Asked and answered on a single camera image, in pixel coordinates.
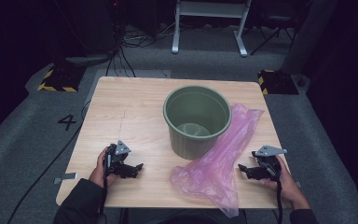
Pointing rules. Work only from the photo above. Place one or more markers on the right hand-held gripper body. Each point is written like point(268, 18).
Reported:
point(270, 168)

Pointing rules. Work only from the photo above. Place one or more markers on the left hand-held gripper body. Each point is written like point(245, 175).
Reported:
point(115, 158)

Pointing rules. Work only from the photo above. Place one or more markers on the pink plastic bag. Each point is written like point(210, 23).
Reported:
point(214, 174)

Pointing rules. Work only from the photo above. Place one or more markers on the green plastic bin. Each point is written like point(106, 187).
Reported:
point(195, 105)

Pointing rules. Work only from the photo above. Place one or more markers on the person's left hand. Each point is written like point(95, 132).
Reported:
point(99, 174)

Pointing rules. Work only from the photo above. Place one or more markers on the person's right hand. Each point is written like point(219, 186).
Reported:
point(289, 189)

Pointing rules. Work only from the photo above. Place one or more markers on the grey tape strip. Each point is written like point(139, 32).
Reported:
point(66, 176)

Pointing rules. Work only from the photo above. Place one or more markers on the person's dark clothing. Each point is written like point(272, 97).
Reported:
point(183, 217)

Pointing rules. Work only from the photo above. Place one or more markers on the black yellow striped base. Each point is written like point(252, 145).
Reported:
point(62, 77)
point(278, 82)

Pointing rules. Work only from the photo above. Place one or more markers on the grey pillar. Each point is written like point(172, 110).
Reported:
point(310, 31)

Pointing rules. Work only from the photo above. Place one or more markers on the black tripod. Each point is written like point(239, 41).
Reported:
point(278, 18)

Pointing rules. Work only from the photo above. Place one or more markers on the white metal stand frame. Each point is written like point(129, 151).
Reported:
point(209, 9)

